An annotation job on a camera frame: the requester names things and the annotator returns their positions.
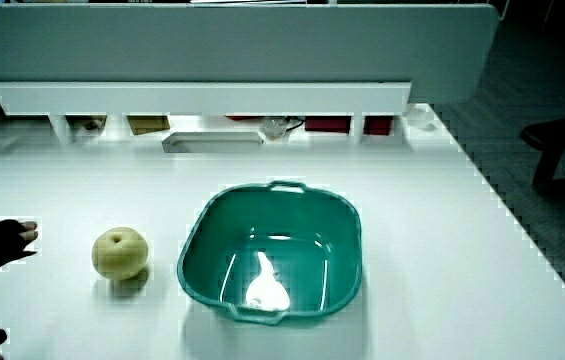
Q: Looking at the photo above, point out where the teal plastic basin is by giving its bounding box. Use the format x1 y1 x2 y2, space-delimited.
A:
176 180 364 327

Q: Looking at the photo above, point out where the dark red box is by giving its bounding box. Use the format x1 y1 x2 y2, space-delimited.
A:
363 115 394 137
304 115 352 135

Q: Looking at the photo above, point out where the dark brown small object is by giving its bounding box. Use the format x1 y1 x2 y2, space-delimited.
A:
66 115 108 134

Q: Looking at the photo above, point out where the white desk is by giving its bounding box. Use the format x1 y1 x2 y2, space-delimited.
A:
0 102 565 360

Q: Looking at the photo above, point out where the brown cardboard box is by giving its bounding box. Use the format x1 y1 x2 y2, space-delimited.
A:
126 115 171 136

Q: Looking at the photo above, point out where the white rectangular tray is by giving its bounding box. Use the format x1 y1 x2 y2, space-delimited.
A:
161 131 266 154

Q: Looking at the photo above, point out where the grey partition panel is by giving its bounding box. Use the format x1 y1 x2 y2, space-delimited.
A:
0 3 500 106

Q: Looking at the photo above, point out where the clear plastic bag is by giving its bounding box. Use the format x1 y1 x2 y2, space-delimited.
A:
260 117 290 141

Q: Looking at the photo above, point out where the white desk shelf riser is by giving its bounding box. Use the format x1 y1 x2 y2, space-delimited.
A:
0 81 412 147

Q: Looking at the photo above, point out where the yellow pear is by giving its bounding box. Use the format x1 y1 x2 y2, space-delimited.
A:
91 226 150 282

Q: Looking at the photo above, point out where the clear plastic wrapper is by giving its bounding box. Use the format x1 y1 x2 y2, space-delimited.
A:
405 103 438 133

